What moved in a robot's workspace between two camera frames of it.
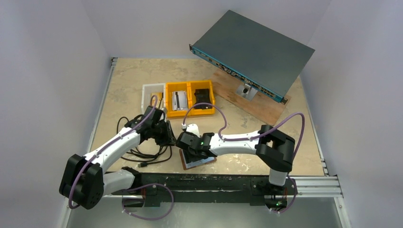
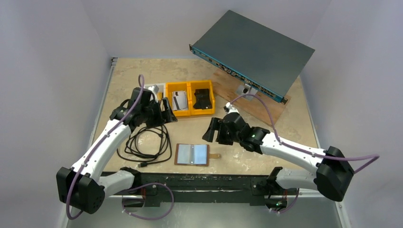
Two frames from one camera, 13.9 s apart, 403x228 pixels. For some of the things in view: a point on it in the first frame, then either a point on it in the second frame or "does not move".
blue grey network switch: x=266 y=61 does not move
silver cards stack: x=179 y=100 does not move
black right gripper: x=191 y=151 -> x=222 y=132
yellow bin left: x=174 y=87 does not move
